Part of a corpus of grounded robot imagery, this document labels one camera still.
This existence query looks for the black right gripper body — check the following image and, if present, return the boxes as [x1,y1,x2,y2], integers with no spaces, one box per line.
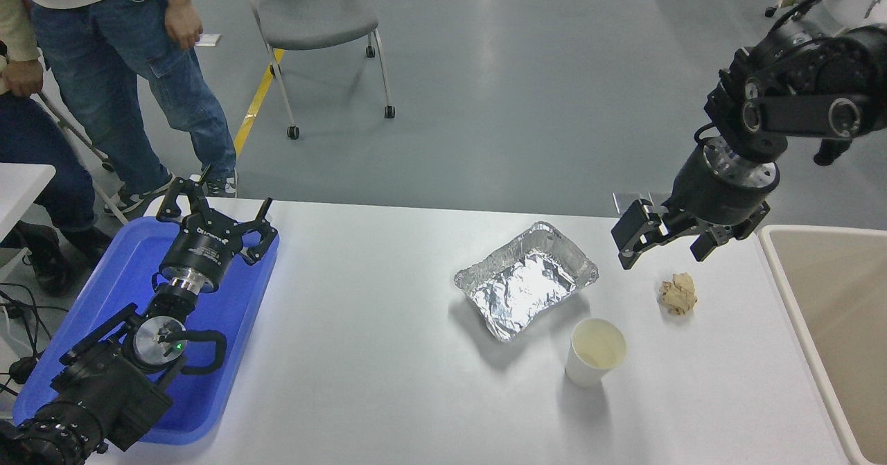
[664,143,771,230]

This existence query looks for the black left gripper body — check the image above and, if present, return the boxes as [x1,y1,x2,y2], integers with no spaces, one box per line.
[160,220,244,294]

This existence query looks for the white paper cup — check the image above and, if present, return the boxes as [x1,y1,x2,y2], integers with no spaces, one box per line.
[565,317,628,389]

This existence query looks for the standing person's hand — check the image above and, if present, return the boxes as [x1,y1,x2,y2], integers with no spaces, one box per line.
[164,1,204,51]

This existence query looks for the seated person's hand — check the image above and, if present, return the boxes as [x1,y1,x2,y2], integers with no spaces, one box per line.
[1,58,45,98]

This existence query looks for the crumpled tan paper ball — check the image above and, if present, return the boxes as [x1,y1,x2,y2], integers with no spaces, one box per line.
[658,273,699,317]

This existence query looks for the blue plastic tray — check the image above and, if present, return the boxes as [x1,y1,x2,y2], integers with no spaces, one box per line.
[12,216,281,446]

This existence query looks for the silver foil tray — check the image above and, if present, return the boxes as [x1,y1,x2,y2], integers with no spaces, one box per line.
[454,221,600,343]

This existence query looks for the metal-legged wheeled chair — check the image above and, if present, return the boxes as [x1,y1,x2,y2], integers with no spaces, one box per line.
[35,91,131,227]

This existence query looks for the large pale bin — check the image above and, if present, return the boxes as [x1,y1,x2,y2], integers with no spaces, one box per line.
[757,225,887,465]

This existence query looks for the seated person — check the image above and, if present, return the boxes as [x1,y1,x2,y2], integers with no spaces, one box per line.
[0,0,116,298]

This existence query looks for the standing person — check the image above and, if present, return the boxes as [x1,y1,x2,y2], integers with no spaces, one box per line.
[12,0,239,217]

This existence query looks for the small white side table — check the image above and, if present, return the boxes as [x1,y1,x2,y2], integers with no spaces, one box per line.
[0,163,57,282]

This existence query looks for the grey wheeled chair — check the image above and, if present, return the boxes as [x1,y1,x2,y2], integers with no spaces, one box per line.
[239,0,396,140]

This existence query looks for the black floor cables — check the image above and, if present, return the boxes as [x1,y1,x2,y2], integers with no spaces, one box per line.
[0,282,55,400]

